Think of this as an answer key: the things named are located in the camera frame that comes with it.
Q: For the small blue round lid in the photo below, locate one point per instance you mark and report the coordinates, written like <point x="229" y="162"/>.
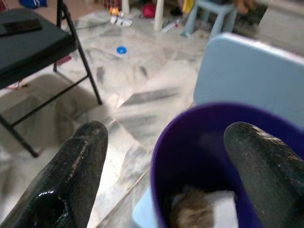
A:
<point x="121" y="50"/>

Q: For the small orange toy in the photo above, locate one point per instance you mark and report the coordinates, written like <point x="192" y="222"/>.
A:
<point x="114" y="10"/>

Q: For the white tube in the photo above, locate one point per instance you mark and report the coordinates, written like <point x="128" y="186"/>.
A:
<point x="171" y="26"/>

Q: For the black folding chair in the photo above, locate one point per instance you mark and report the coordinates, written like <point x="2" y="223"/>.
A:
<point x="28" y="47"/>

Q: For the purple plastic rubbish bin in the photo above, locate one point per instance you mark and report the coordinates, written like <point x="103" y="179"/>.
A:
<point x="185" y="154"/>

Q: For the flat black device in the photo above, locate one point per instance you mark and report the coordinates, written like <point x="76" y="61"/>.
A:
<point x="21" y="26"/>

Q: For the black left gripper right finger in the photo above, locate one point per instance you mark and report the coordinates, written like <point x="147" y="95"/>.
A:
<point x="268" y="175"/>

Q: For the white table leg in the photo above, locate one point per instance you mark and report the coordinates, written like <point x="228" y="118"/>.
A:
<point x="158" y="14"/>

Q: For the white printed package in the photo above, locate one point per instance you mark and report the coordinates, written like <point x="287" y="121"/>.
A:
<point x="121" y="21"/>

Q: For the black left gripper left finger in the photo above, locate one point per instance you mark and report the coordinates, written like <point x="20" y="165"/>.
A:
<point x="64" y="180"/>

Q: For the small light blue stool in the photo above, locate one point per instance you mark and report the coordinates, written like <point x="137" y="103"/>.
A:
<point x="213" y="7"/>

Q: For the blue cloth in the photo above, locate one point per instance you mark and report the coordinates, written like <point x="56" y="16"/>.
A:
<point x="33" y="3"/>

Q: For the red bag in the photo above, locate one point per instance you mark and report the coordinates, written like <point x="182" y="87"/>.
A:
<point x="149" y="10"/>

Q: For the yellow cloth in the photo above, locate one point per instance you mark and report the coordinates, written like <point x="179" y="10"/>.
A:
<point x="187" y="6"/>

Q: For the white paper sheet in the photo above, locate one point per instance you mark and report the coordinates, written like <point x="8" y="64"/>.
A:
<point x="225" y="209"/>

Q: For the crumpled brown paper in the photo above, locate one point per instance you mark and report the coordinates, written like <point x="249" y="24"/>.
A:
<point x="192" y="211"/>

